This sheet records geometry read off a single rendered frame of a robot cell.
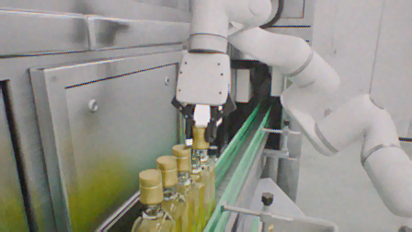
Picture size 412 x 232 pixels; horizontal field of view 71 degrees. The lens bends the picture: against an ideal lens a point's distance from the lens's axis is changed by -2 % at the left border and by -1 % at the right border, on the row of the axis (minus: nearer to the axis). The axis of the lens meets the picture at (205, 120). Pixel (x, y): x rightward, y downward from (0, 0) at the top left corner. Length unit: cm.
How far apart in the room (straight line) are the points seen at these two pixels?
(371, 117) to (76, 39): 60
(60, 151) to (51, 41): 15
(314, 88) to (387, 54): 362
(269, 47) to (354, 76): 360
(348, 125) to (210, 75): 34
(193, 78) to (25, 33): 29
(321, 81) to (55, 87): 54
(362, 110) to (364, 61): 356
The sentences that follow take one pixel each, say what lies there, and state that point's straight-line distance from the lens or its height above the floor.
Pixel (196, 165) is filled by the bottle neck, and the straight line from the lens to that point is 60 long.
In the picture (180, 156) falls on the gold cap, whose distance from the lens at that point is 53.
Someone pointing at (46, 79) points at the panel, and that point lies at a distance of 45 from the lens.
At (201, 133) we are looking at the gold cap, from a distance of 57.
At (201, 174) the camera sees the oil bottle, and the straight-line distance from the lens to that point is 61.
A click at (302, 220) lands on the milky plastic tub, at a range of 96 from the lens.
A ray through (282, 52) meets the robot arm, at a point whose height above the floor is 132.
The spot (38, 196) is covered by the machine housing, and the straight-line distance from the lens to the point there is 51.
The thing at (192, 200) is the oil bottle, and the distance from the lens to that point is 57.
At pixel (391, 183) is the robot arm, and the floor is 110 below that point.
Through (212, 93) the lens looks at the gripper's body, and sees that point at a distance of 55.
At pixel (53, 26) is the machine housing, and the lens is 47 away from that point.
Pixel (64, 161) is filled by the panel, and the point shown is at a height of 118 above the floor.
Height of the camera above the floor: 136
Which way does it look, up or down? 17 degrees down
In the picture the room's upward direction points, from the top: straight up
